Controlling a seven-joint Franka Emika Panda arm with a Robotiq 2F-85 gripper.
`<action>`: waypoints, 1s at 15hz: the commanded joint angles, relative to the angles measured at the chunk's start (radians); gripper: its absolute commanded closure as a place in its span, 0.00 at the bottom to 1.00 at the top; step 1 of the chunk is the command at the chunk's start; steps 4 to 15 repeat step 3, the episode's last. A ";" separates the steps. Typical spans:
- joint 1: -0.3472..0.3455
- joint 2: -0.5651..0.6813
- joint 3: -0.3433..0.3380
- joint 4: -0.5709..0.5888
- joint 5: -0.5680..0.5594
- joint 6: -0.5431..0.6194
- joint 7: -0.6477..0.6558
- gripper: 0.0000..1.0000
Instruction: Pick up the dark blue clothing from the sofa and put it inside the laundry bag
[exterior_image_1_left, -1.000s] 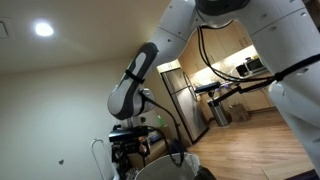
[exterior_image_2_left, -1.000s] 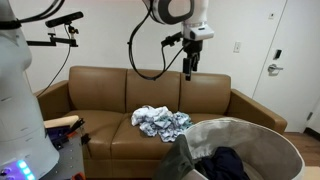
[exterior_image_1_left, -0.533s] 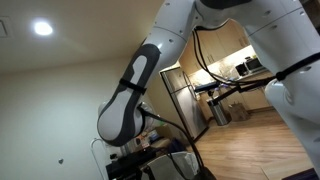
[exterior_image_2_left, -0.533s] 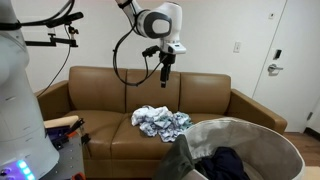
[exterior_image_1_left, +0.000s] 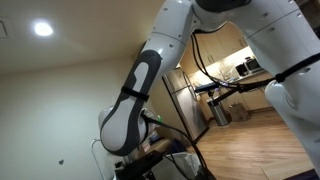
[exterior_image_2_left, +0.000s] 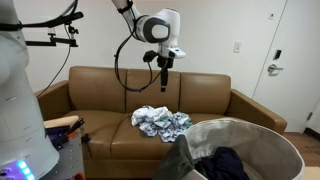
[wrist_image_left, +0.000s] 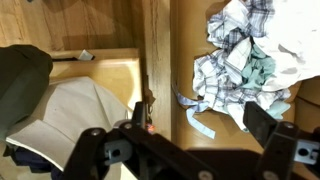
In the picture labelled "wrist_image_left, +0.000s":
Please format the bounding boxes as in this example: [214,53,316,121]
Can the dark olive fabric bundle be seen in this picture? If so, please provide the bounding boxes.
[0,44,54,143]

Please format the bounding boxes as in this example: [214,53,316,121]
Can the white fabric label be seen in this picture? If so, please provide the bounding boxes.
[78,49,96,62]

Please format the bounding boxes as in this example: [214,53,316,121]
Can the teal green garment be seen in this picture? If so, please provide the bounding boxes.
[241,44,292,121]

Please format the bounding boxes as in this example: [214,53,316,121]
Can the dark blue clothing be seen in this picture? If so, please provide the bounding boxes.
[11,146,66,180]

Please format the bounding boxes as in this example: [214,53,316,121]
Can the blue white plaid shirt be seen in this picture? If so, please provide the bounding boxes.
[171,0,293,140]

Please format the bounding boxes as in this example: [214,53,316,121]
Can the cream white garment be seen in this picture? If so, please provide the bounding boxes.
[0,76,138,180]

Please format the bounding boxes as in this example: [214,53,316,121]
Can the white denim pants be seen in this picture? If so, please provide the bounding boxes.
[253,0,320,93]

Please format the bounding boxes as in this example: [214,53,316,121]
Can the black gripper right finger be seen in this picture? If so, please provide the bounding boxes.
[242,100,320,180]

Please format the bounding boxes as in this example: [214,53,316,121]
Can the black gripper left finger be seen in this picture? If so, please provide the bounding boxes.
[59,101,218,180]

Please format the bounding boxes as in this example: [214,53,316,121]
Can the tan leather ottoman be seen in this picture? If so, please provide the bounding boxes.
[48,48,144,113]

